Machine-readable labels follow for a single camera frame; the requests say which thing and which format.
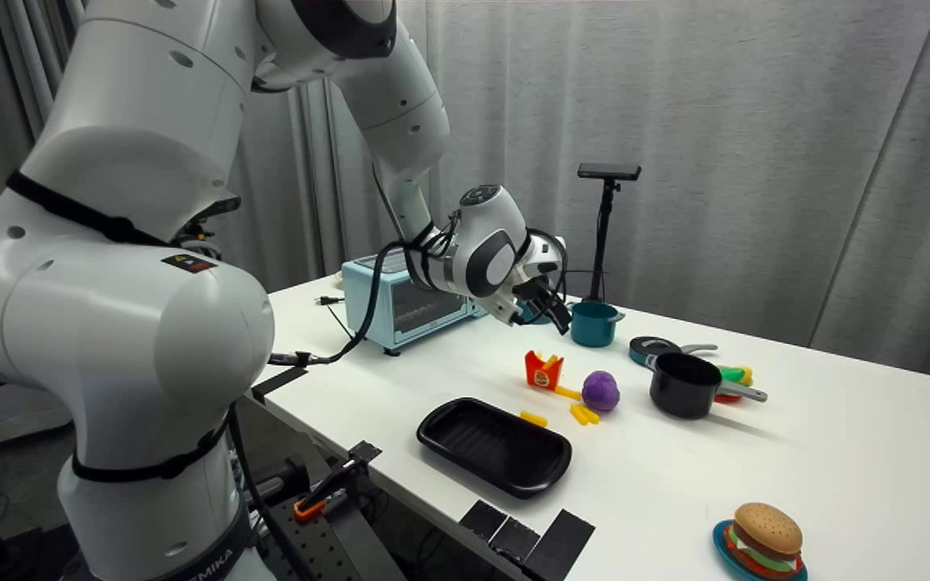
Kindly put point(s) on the black toy pot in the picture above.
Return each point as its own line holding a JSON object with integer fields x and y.
{"x": 682, "y": 384}

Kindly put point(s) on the purple toy ball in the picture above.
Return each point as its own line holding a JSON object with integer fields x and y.
{"x": 598, "y": 393}

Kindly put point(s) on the green yellow toy vegetable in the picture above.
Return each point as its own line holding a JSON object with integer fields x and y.
{"x": 737, "y": 375}

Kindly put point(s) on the black metal bracket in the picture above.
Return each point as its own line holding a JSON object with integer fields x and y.
{"x": 275, "y": 383}

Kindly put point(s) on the grey curtain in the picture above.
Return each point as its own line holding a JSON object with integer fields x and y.
{"x": 768, "y": 163}

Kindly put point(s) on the teal toy pot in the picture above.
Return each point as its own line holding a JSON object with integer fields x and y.
{"x": 596, "y": 325}

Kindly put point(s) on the light blue toaster oven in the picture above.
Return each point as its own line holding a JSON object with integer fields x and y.
{"x": 404, "y": 305}

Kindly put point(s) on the teal toy plate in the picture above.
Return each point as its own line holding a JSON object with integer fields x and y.
{"x": 725, "y": 546}

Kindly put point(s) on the black tape strip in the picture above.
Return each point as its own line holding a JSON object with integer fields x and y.
{"x": 558, "y": 542}
{"x": 513, "y": 541}
{"x": 483, "y": 522}

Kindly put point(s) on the black plastic tray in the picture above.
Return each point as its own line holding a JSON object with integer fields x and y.
{"x": 496, "y": 444}

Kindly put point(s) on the perforated metal plate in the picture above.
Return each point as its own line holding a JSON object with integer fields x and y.
{"x": 326, "y": 542}

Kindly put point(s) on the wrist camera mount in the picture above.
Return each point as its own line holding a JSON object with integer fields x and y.
{"x": 546, "y": 255}

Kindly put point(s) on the black camera stand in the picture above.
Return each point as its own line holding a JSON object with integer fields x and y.
{"x": 609, "y": 214}

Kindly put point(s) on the toy burger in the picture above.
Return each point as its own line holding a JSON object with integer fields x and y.
{"x": 768, "y": 538}

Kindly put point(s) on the grey toy pan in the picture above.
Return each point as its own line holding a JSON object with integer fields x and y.
{"x": 652, "y": 351}

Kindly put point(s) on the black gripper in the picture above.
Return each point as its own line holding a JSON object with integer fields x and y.
{"x": 526, "y": 291}

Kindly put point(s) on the red toy piece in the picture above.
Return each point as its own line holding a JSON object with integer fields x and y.
{"x": 729, "y": 399}

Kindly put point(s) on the small black table item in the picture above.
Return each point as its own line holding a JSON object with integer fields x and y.
{"x": 327, "y": 299}

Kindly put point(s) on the orange fries container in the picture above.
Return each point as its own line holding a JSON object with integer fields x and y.
{"x": 544, "y": 371}

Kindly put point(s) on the orange black clamp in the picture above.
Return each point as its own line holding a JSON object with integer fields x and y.
{"x": 321, "y": 497}

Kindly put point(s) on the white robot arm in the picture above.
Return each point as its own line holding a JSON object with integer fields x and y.
{"x": 122, "y": 343}

